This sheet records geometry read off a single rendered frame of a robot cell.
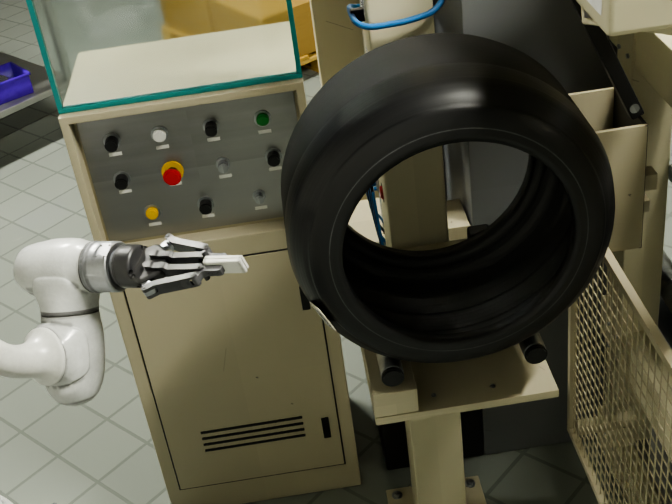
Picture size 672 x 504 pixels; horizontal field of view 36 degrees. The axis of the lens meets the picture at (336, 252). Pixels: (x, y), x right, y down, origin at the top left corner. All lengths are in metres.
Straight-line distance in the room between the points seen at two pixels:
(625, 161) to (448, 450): 0.90
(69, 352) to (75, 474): 1.53
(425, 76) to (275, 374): 1.23
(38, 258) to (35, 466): 1.63
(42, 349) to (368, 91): 0.70
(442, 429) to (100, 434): 1.26
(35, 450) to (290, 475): 0.89
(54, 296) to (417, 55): 0.75
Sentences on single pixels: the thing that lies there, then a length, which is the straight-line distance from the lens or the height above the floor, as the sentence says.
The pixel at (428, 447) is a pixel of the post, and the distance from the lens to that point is 2.64.
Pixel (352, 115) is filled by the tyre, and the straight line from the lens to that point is 1.72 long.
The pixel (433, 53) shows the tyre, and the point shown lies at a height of 1.49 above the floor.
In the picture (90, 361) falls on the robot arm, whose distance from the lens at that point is 1.84.
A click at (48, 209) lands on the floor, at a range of 4.76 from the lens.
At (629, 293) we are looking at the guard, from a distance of 2.02.
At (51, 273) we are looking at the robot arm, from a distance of 1.82.
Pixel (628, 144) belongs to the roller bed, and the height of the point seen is 1.16.
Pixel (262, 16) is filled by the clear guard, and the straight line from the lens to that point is 2.28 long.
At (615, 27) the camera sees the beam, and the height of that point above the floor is 1.65.
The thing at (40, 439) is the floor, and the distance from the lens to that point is 3.48.
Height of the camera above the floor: 2.18
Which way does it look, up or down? 33 degrees down
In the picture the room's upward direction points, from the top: 8 degrees counter-clockwise
